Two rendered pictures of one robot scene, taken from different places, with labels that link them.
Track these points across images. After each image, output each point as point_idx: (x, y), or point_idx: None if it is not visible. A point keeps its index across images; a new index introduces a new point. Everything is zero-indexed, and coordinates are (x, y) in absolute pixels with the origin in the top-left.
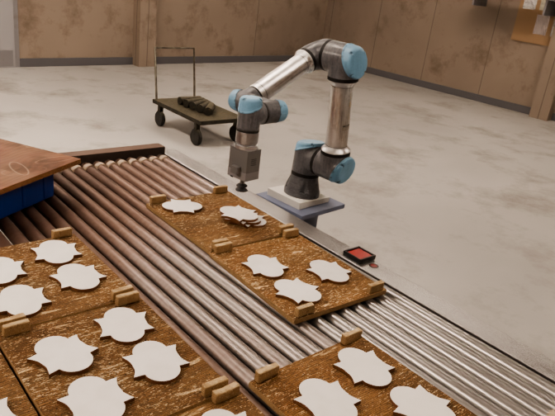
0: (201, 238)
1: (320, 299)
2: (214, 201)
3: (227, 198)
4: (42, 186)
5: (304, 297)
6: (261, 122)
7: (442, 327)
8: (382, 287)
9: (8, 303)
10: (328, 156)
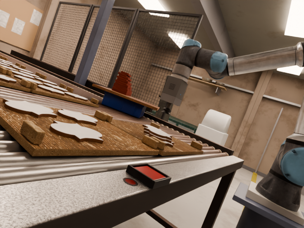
0: (116, 121)
1: (9, 106)
2: (177, 141)
3: (189, 146)
4: (134, 108)
5: (14, 103)
6: (190, 59)
7: None
8: (33, 140)
9: (26, 78)
10: (286, 141)
